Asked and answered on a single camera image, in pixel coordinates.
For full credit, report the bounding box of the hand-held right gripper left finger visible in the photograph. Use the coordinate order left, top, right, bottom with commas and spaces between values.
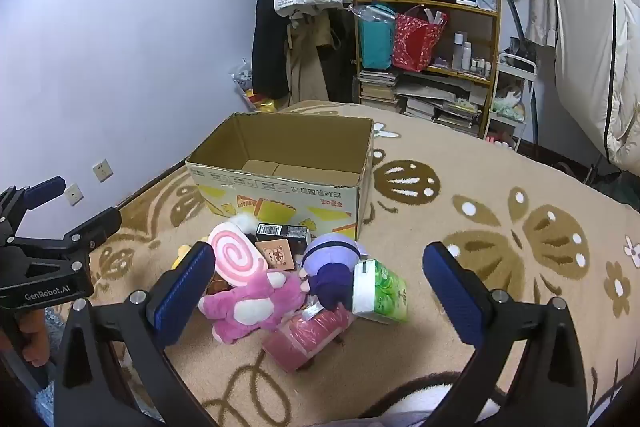
52, 241, 217, 427

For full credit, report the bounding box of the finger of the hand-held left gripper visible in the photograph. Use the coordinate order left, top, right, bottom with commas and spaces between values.
64, 206, 124, 254
0, 176, 68, 236

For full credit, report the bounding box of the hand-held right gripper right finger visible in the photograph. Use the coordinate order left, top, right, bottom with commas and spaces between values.
422, 241, 589, 427

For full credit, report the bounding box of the pink swirl lollipop plush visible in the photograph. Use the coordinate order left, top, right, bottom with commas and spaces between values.
207, 222, 271, 284

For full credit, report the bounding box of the green tissue pack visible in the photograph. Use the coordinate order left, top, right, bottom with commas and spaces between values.
351, 258, 409, 325

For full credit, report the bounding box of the pink bear plush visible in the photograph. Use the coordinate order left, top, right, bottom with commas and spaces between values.
198, 269, 306, 346

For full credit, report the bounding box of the brown cookie plush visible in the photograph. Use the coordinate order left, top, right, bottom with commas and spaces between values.
255, 237, 297, 269

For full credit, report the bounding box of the purple haired plush doll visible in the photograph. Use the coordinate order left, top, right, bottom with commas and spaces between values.
298, 233, 371, 311

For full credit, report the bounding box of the printed cardboard box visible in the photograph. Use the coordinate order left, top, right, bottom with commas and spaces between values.
185, 112, 376, 242

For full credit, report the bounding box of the person's left forearm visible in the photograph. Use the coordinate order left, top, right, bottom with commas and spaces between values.
31, 306, 71, 427

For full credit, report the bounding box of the person's left hand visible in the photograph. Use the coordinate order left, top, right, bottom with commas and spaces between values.
11, 306, 52, 367

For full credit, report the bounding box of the yellow plush toy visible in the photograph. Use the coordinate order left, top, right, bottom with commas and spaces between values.
171, 243, 194, 271

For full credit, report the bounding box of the white fluffy plush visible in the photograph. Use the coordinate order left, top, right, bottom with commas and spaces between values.
231, 213, 256, 236

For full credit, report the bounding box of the black white fleece garment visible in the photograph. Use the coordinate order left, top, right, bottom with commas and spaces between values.
350, 371, 506, 427

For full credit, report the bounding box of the small black barcode box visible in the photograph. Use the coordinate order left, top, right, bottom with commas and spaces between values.
256, 223, 311, 258

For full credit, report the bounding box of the beige floral blanket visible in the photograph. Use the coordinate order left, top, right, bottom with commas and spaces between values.
90, 99, 640, 427

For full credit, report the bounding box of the pile of magazines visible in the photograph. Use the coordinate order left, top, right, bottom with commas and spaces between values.
395, 74, 489, 138

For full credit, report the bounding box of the green item in cart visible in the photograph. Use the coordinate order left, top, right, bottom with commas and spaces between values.
492, 91, 527, 124

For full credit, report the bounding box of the plastic bag of oddments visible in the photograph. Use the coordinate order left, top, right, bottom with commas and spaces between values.
231, 59, 279, 114

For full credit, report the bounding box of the stack of books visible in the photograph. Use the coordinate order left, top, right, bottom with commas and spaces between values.
357, 69, 399, 106

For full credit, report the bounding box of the white metal cart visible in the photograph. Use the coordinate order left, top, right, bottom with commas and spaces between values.
487, 52, 539, 152

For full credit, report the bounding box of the black hanging coat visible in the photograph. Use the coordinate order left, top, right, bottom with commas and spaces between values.
251, 0, 292, 102

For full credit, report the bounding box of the red patterned bag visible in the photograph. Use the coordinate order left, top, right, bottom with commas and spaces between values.
392, 5, 449, 73

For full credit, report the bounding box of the beige hanging garment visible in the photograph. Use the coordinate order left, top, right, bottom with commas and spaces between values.
285, 14, 332, 104

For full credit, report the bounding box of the teal bag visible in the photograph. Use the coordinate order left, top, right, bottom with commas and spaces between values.
357, 4, 398, 72

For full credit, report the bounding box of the wooden shelf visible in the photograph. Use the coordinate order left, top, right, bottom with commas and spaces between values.
351, 0, 503, 140

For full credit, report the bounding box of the white bedding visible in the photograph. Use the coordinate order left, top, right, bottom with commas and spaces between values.
552, 0, 640, 168

